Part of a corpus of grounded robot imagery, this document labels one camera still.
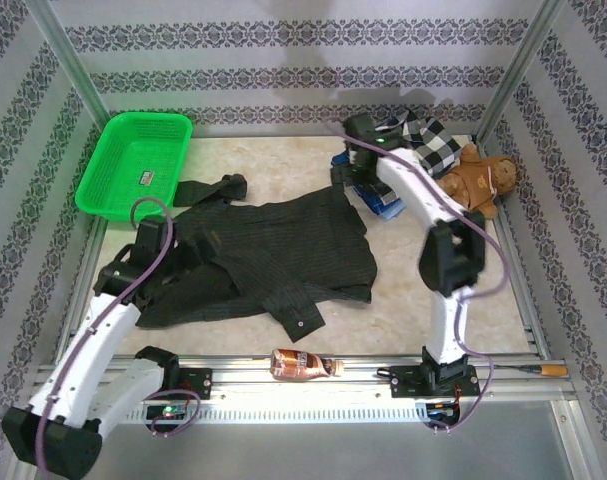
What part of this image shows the dark pinstripe long sleeve shirt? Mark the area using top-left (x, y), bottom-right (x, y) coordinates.
top-left (135, 173), bottom-right (379, 343)

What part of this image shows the dark blue folded shirt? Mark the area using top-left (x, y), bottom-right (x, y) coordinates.
top-left (331, 149), bottom-right (399, 217)

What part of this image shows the black white checkered shirt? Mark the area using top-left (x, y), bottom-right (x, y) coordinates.
top-left (377, 107), bottom-right (463, 180)

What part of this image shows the green plastic basket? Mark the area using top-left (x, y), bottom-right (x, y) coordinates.
top-left (75, 111), bottom-right (194, 225)

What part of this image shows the brown teddy bear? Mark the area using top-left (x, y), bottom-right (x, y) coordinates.
top-left (436, 143), bottom-right (519, 220)

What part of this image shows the brown drink bottle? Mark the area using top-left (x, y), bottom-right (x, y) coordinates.
top-left (268, 348), bottom-right (345, 382)

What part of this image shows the small circuit board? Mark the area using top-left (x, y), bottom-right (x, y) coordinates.
top-left (145, 403), bottom-right (189, 421)
top-left (425, 402), bottom-right (462, 421)

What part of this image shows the aluminium side rail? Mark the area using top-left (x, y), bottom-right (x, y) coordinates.
top-left (492, 199), bottom-right (554, 359)
top-left (57, 214), bottom-right (109, 361)

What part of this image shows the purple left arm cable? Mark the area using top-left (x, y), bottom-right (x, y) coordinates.
top-left (35, 197), bottom-right (202, 474)

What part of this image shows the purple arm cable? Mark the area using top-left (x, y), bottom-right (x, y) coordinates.
top-left (35, 197), bottom-right (202, 474)
top-left (342, 127), bottom-right (509, 436)

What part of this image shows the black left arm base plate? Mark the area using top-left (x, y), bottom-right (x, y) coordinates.
top-left (132, 367), bottom-right (214, 401)

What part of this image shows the slotted grey cable duct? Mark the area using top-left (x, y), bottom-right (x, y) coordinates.
top-left (122, 403), bottom-right (429, 425)

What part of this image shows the aluminium frame post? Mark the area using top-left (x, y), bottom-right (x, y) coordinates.
top-left (25, 0), bottom-right (112, 124)
top-left (475, 0), bottom-right (567, 146)

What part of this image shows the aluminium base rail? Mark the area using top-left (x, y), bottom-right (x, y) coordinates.
top-left (30, 353), bottom-right (577, 401)

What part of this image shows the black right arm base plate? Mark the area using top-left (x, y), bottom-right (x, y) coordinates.
top-left (377, 363), bottom-right (479, 400)

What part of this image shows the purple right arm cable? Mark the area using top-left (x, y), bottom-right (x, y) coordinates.
top-left (342, 127), bottom-right (509, 436)

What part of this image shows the orange handled screwdriver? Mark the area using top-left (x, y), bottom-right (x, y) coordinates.
top-left (492, 364), bottom-right (569, 379)

